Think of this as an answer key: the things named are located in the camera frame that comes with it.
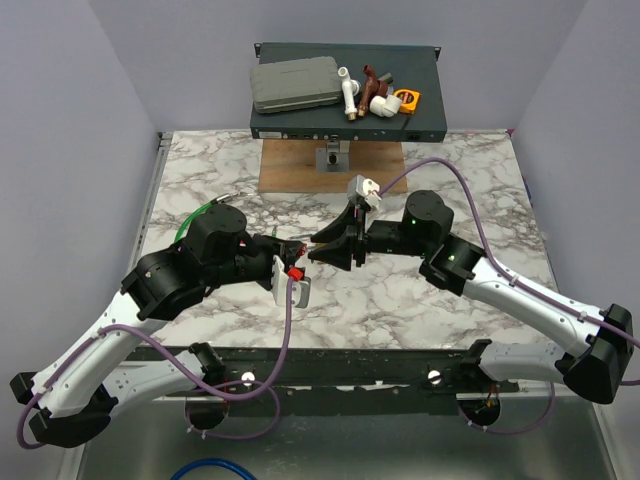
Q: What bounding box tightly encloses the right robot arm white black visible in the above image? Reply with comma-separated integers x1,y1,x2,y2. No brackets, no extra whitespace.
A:
309,190,633,404

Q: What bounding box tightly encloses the white pvc elbow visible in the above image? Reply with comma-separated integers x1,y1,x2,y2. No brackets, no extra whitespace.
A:
369,95,402,118

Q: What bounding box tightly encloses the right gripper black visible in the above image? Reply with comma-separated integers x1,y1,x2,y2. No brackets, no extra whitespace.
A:
308,202,430,272

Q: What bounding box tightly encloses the purple cable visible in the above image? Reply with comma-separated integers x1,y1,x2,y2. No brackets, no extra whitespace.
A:
16,279,296,449
379,157,640,435

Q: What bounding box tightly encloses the dark network switch box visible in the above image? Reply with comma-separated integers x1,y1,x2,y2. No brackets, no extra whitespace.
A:
249,41,448,144

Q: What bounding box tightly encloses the white pvc pipe fitting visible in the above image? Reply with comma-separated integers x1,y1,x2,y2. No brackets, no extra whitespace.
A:
337,66,360,121

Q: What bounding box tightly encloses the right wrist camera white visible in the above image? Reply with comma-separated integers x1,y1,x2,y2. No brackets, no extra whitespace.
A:
347,175,382,212

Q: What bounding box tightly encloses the grey plastic case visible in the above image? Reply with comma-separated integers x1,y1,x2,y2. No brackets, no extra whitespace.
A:
249,56,343,114

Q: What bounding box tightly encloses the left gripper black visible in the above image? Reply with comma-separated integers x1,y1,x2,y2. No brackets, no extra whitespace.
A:
205,234,303,291

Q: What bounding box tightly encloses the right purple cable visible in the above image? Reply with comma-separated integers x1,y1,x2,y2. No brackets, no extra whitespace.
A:
379,157,640,435

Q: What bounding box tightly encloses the wooden board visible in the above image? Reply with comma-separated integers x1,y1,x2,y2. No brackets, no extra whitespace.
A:
258,140,405,193

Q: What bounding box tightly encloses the black mounting rail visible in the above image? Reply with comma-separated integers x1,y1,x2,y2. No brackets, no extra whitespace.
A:
187,340,518,418

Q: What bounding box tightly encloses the blue cable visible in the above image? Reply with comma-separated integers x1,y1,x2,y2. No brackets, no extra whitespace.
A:
169,457,258,480

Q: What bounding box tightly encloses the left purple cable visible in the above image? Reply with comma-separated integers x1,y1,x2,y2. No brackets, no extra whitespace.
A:
16,279,296,449

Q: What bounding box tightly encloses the brown pipe valve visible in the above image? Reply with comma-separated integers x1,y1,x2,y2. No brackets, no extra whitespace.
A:
357,64,389,117

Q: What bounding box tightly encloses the yellow tape measure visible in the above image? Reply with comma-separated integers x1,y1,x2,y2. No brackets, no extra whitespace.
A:
394,89,421,115

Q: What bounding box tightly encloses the green cable loop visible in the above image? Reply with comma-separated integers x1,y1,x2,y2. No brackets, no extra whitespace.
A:
173,194,279,246

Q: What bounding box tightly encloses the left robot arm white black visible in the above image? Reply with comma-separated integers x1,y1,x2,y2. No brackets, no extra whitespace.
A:
10,203,311,450

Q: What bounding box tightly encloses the grey metal stand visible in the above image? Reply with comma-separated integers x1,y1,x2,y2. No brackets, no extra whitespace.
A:
315,140,350,173

